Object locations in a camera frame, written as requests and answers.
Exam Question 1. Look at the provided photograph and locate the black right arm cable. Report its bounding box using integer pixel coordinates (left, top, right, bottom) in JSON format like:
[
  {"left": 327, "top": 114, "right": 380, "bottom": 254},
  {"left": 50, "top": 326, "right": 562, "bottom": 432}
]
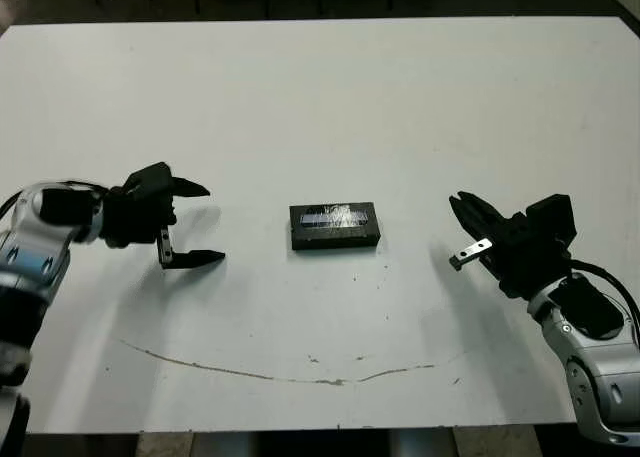
[{"left": 569, "top": 259, "right": 640, "bottom": 348}]

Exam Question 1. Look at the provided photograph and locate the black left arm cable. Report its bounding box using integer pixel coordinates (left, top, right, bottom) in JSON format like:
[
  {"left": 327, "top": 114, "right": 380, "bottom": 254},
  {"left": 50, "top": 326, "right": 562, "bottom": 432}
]
[{"left": 0, "top": 189, "right": 26, "bottom": 221}]

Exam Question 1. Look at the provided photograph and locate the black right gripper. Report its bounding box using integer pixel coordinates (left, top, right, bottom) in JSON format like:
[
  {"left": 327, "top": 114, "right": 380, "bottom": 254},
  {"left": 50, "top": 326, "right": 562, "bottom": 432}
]
[{"left": 448, "top": 190, "right": 574, "bottom": 298}]

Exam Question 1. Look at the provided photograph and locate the black box lid silver print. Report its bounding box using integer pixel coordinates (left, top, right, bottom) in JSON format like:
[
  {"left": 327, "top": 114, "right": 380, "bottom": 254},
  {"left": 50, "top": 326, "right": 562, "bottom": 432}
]
[{"left": 288, "top": 201, "right": 382, "bottom": 252}]

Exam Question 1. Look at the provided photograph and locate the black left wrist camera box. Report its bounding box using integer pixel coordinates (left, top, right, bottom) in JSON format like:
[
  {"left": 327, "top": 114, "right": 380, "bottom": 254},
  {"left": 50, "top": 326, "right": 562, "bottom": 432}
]
[{"left": 122, "top": 161, "right": 175, "bottom": 196}]

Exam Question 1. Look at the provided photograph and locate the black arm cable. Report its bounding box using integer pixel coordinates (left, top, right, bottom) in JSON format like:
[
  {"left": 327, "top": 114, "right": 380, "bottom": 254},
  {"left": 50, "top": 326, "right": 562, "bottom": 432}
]
[
  {"left": 569, "top": 259, "right": 640, "bottom": 348},
  {"left": 0, "top": 189, "right": 26, "bottom": 221}
]

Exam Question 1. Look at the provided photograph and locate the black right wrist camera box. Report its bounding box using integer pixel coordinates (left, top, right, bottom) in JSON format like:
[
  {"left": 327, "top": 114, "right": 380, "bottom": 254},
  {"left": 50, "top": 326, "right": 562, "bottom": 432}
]
[{"left": 524, "top": 193, "right": 577, "bottom": 243}]

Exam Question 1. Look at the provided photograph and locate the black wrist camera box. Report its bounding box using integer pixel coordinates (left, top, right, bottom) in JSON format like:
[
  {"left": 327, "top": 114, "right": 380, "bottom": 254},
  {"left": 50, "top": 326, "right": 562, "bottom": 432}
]
[
  {"left": 122, "top": 161, "right": 175, "bottom": 196},
  {"left": 524, "top": 193, "right": 577, "bottom": 243}
]

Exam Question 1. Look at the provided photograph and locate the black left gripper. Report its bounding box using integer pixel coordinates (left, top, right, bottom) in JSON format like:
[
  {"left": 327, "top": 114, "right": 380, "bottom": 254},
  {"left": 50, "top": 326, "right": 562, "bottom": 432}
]
[{"left": 97, "top": 176, "right": 226, "bottom": 271}]

